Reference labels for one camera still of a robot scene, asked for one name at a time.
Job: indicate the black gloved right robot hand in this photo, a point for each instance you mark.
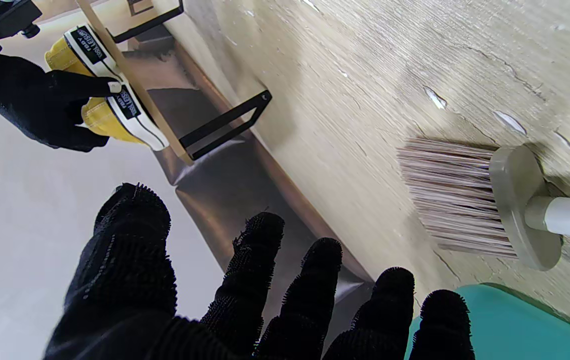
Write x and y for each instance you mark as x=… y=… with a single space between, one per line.
x=30 y=100

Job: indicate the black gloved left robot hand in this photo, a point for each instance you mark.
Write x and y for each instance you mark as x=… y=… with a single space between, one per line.
x=125 y=280

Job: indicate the small wooden stand black legs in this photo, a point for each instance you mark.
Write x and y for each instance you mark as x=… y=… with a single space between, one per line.
x=225 y=122

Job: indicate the green plastic basket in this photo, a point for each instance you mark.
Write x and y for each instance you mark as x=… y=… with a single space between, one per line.
x=515 y=325

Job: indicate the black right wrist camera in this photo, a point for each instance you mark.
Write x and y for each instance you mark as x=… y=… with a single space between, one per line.
x=10 y=17

